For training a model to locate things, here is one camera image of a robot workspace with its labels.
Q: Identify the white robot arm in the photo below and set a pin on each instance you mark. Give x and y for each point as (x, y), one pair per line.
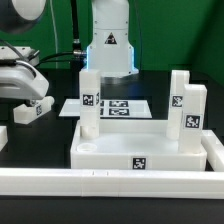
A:
(110, 50)

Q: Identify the white front fence bar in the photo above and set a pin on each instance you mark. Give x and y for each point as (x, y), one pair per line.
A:
(111, 183)

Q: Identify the white right fence bar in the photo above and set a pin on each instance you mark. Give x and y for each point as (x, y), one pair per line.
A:
(214, 149)

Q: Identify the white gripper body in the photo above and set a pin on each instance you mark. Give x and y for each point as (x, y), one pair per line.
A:
(20, 83)

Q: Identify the white marker base plate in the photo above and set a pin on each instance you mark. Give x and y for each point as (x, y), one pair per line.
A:
(110, 109)

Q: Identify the white desk top tray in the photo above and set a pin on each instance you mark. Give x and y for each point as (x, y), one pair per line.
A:
(132, 145)

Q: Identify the white fence bar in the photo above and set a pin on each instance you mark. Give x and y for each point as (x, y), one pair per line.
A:
(214, 149)
(111, 183)

